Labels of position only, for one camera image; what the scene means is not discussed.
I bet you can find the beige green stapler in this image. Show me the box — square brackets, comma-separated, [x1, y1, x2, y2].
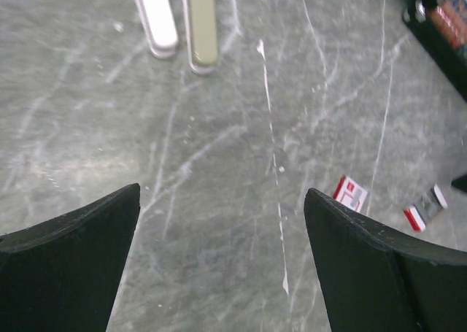
[182, 0, 220, 75]

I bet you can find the red poker chip roll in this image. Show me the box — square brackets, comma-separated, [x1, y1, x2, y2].
[428, 0, 466, 50]

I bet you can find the black poker chip case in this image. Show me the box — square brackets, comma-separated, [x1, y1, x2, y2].
[403, 0, 466, 99]

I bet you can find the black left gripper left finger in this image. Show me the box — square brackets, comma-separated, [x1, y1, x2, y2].
[1, 183, 140, 331]

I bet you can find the red white staple packet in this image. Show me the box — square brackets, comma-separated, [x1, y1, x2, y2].
[333, 175, 368, 212]

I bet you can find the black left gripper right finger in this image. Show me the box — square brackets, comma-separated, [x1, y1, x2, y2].
[304, 188, 466, 331]

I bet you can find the white grey stapler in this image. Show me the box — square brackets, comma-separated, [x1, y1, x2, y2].
[135, 0, 179, 58]

